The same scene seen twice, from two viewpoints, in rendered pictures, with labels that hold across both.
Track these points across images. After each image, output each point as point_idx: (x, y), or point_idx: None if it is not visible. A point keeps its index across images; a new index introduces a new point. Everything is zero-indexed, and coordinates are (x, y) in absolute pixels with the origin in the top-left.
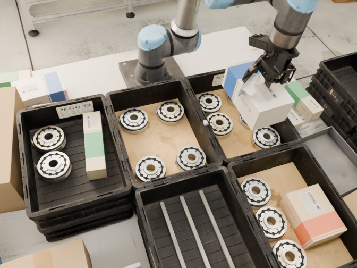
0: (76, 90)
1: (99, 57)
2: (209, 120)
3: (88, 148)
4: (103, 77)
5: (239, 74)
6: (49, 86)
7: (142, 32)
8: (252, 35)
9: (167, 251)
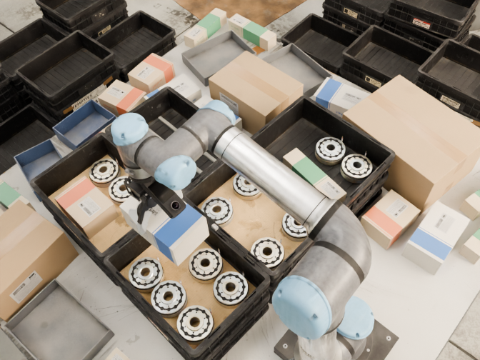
0: (413, 276)
1: (440, 348)
2: (217, 261)
3: (311, 165)
4: (401, 314)
5: (186, 211)
6: (428, 236)
7: (366, 308)
8: (181, 207)
9: None
